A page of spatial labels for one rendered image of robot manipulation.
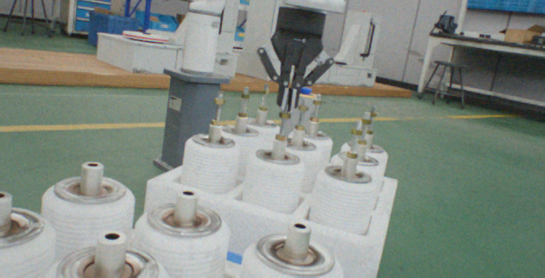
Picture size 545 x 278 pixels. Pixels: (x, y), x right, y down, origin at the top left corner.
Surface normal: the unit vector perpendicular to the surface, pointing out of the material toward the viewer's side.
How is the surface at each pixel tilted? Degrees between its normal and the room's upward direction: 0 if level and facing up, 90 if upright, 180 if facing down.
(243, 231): 90
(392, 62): 90
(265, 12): 90
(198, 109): 90
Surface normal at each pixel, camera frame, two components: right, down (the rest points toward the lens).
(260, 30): -0.72, 0.02
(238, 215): -0.32, 0.14
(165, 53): 0.67, 0.26
